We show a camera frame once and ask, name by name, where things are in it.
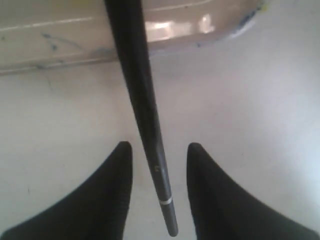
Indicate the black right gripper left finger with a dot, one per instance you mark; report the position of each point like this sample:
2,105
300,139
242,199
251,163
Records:
96,210

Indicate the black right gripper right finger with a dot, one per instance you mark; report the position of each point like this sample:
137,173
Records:
222,210

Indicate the black paint brush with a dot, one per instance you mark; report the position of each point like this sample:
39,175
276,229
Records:
127,24

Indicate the clear plastic tray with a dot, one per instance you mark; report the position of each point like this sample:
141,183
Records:
47,34

